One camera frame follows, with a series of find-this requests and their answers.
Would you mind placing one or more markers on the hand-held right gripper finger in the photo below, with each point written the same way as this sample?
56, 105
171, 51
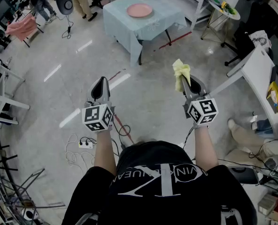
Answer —
198, 88
187, 90

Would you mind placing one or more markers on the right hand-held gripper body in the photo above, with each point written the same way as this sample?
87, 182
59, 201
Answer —
203, 111

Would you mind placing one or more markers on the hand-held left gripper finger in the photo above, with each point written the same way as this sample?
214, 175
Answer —
105, 90
93, 92

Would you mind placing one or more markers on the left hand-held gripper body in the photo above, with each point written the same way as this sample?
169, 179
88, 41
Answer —
97, 117

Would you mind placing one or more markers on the yellow cloth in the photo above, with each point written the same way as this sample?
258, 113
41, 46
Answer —
181, 70

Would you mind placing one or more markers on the pink plate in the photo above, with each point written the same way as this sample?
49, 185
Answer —
139, 10

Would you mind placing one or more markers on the person's left forearm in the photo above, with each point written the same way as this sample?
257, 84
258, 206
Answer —
105, 149

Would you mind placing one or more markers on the person's right forearm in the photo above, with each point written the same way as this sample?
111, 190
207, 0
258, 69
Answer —
204, 146

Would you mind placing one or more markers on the white power strip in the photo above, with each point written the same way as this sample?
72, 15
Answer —
86, 145

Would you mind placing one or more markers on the black-legged table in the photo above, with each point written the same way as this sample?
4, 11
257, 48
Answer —
140, 55

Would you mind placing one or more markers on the white desk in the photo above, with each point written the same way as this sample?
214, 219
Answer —
258, 71

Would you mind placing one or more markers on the light blue flower-print tablecloth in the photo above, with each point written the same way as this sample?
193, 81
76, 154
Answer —
120, 24

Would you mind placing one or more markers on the yellow box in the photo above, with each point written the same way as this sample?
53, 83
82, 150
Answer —
273, 88

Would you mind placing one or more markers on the black swivel chair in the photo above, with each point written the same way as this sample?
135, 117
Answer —
242, 174

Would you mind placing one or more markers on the white printed tote bag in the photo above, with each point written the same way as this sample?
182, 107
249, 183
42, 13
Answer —
259, 40

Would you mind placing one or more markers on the white metal shelf rack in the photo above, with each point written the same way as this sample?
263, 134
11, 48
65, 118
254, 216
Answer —
201, 3

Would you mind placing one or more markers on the yellow artificial flowers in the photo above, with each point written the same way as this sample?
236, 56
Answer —
228, 8

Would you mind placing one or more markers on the green plastic item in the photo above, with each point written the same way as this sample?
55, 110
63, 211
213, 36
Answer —
215, 0

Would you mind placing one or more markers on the black office chair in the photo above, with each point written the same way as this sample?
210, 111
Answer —
260, 20

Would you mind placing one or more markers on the person's black printed t-shirt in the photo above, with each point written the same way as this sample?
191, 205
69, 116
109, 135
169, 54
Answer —
153, 196

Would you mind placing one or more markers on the brown cardboard box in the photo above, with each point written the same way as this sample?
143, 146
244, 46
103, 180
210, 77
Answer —
267, 204

